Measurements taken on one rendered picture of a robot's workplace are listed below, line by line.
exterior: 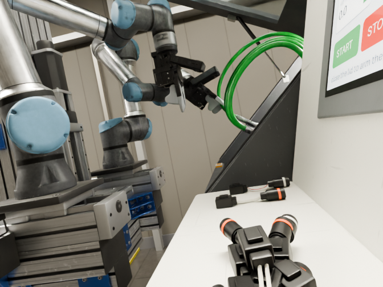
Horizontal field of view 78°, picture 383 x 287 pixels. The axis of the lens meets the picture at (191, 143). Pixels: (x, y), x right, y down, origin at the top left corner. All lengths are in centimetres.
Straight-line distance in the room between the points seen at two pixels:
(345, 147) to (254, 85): 222
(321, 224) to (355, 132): 12
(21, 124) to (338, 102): 56
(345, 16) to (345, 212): 24
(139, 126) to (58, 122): 68
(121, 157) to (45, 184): 50
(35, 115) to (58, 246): 34
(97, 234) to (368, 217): 56
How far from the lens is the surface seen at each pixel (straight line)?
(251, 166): 56
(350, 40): 36
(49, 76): 104
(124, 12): 79
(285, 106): 56
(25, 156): 74
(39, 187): 72
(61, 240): 73
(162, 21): 84
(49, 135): 60
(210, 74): 93
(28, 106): 59
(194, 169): 251
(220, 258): 29
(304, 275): 21
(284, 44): 70
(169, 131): 251
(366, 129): 30
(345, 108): 34
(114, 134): 116
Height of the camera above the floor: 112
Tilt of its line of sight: 2 degrees down
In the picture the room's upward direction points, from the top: 11 degrees counter-clockwise
